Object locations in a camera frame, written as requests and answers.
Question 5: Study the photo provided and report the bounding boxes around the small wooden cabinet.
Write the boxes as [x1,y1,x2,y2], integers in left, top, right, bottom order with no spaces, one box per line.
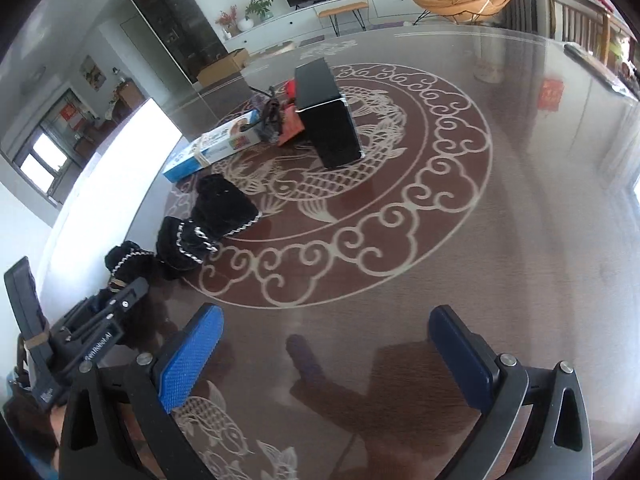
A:
[112,77,146,116]

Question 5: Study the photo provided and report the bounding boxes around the brown cardboard box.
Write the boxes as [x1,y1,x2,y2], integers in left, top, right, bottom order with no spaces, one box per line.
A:
[196,48,251,88]

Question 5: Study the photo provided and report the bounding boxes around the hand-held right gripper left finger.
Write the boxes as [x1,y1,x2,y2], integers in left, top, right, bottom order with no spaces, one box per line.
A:
[59,302,226,480]

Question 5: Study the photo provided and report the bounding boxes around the green plant in white pot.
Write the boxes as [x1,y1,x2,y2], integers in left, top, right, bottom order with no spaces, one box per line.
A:
[239,0,276,33]

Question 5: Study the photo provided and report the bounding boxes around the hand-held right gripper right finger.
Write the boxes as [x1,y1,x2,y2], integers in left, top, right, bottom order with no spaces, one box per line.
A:
[427,304,593,480]

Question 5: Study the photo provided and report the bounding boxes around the wooden chair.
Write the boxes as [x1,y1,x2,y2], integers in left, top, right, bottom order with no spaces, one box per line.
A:
[547,0,613,61]

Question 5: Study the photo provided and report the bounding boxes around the blue white cardboard box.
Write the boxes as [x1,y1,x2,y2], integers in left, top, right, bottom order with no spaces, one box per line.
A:
[162,109,262,184]

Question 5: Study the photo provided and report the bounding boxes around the person's left forearm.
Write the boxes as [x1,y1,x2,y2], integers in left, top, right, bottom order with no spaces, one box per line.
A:
[0,385,66,480]

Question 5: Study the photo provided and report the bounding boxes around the framed wall painting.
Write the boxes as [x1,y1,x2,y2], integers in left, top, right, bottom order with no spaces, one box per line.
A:
[80,55,107,92]

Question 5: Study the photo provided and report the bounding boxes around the red flower plant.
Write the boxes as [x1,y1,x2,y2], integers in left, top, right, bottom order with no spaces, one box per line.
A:
[216,5,241,38]

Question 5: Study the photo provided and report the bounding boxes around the white partition board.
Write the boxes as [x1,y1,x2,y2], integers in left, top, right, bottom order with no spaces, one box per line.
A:
[39,97,183,306]

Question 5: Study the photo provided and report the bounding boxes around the red packet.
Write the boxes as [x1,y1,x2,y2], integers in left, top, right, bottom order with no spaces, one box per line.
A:
[277,80,308,148]

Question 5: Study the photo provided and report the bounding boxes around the brown patterned desktop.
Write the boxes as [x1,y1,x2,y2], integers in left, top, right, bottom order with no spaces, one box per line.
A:
[40,25,640,480]

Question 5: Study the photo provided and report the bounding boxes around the black scrunchie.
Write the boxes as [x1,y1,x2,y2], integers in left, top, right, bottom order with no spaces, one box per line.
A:
[156,216,221,281]
[104,241,156,288]
[194,174,263,238]

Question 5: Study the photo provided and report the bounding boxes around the black cardboard box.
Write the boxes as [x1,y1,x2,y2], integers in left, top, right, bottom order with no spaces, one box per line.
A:
[293,58,363,170]

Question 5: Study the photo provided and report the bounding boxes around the wooden bench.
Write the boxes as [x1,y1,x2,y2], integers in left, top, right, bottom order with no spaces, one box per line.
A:
[317,0,371,37]

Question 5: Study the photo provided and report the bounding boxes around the dark display cabinet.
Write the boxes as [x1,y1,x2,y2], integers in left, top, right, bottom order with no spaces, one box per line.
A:
[121,0,228,86]

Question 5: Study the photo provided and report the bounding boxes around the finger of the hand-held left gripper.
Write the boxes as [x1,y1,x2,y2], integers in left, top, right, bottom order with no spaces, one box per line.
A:
[105,277,150,323]
[4,256,51,346]

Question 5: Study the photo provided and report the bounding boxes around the white television cabinet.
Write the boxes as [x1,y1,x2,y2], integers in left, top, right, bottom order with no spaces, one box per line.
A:
[225,0,431,56]

